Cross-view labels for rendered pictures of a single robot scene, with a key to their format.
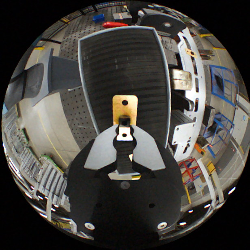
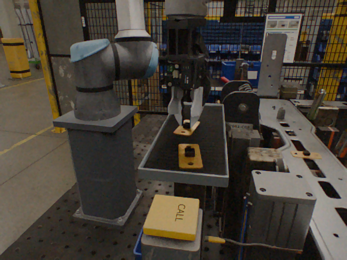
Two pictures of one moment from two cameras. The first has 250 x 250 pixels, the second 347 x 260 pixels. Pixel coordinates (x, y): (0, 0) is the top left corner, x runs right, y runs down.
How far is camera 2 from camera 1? 56 cm
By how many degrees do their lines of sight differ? 95
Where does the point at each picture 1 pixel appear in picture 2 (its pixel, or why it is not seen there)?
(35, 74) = (114, 102)
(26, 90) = (99, 94)
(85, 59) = not seen: hidden behind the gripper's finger
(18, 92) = (100, 78)
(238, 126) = not seen: outside the picture
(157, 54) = (219, 114)
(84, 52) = not seen: hidden behind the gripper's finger
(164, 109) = (220, 129)
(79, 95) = (84, 239)
